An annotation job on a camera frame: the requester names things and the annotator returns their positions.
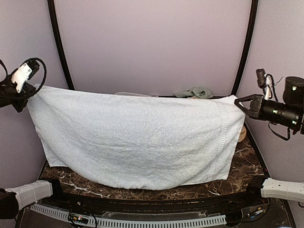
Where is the light blue towel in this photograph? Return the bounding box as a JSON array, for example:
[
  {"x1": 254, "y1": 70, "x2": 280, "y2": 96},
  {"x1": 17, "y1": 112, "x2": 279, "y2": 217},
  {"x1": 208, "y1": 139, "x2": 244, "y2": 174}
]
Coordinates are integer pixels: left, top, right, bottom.
[{"x1": 28, "y1": 86, "x2": 245, "y2": 190}]

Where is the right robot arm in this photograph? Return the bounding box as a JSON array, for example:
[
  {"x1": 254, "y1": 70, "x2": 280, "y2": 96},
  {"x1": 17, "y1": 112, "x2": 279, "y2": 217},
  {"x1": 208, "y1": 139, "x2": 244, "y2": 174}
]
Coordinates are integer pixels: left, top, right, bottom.
[{"x1": 234, "y1": 74, "x2": 304, "y2": 207}]

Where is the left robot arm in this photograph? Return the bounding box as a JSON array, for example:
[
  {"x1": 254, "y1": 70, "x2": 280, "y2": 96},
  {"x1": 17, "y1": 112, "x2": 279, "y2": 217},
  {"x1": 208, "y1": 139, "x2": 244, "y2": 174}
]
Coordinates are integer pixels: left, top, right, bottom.
[{"x1": 0, "y1": 180, "x2": 67, "y2": 220}]

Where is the sage green crumpled towel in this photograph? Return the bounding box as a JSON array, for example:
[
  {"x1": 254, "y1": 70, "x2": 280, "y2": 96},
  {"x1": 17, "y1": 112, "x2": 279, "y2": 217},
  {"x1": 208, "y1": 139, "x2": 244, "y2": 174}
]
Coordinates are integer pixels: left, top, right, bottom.
[{"x1": 173, "y1": 87, "x2": 213, "y2": 99}]

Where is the white plastic basin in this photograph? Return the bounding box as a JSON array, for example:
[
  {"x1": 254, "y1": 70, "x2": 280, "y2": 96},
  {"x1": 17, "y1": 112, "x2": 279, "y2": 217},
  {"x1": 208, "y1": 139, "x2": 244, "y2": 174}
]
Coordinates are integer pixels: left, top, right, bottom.
[{"x1": 115, "y1": 92, "x2": 151, "y2": 97}]

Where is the small circuit board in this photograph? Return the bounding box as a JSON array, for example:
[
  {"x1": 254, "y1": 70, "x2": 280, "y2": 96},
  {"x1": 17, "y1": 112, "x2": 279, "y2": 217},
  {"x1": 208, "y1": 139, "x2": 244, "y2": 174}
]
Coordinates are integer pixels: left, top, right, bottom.
[{"x1": 68, "y1": 214, "x2": 89, "y2": 225}]

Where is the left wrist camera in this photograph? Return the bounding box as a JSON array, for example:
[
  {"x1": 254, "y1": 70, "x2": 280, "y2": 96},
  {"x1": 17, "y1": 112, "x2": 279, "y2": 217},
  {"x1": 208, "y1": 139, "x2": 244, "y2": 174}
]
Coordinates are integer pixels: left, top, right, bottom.
[{"x1": 11, "y1": 60, "x2": 40, "y2": 93}]

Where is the left camera black cable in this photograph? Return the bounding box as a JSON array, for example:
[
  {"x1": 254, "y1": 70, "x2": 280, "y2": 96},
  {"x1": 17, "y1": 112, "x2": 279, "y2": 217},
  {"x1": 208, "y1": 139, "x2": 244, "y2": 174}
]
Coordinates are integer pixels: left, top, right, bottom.
[{"x1": 0, "y1": 57, "x2": 48, "y2": 98}]

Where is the right black frame post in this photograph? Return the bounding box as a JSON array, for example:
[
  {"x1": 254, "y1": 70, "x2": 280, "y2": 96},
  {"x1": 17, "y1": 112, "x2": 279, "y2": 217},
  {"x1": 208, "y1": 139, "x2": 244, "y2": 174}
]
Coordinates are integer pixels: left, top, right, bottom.
[{"x1": 231, "y1": 0, "x2": 259, "y2": 95}]

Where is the black frame post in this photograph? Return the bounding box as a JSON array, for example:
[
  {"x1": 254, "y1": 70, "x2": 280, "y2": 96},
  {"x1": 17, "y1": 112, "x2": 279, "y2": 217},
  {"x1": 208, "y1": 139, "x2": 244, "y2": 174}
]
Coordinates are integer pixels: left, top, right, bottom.
[
  {"x1": 47, "y1": 0, "x2": 75, "y2": 90},
  {"x1": 231, "y1": 0, "x2": 259, "y2": 95}
]

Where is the black front rail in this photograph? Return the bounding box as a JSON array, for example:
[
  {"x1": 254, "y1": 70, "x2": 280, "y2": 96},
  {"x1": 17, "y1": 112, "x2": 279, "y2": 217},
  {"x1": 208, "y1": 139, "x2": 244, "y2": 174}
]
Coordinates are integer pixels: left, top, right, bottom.
[{"x1": 42, "y1": 186, "x2": 271, "y2": 214}]

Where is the left black frame post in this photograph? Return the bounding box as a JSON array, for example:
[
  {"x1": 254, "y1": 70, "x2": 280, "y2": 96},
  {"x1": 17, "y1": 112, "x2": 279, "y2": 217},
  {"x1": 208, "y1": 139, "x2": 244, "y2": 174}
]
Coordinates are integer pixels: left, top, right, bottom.
[{"x1": 47, "y1": 0, "x2": 75, "y2": 90}]

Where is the white slotted cable duct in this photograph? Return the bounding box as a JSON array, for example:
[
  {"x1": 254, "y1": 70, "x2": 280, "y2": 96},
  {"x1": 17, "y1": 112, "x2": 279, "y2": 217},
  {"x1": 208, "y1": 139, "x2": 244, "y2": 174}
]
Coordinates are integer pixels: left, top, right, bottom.
[{"x1": 30, "y1": 203, "x2": 227, "y2": 228}]

